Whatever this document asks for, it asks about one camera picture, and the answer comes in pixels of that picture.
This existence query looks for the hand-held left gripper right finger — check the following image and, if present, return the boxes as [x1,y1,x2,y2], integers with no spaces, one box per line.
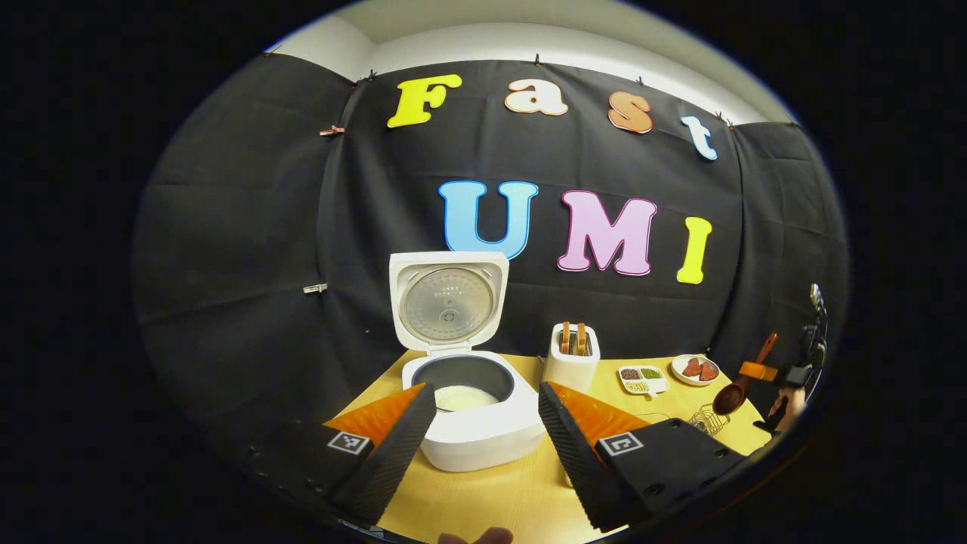
[538,381,752,532]

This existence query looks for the white round plate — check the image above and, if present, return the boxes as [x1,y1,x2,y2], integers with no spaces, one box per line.
[671,354,722,388]

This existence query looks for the metal wire chopstick holder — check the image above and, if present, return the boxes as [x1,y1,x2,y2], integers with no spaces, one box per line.
[687,403,731,437]

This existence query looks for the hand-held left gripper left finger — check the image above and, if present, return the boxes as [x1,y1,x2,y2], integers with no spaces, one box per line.
[242,382,437,527]

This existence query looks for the white toaster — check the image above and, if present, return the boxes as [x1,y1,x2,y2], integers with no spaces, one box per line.
[542,323,601,394]

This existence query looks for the white divided dish of beans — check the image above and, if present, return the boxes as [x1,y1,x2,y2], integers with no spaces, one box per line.
[617,365,671,400]

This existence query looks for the white rice cooker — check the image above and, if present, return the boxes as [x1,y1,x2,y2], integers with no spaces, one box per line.
[389,251,546,473]

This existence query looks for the brown wooden spoon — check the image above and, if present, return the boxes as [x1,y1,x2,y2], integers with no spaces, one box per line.
[712,332,779,416]

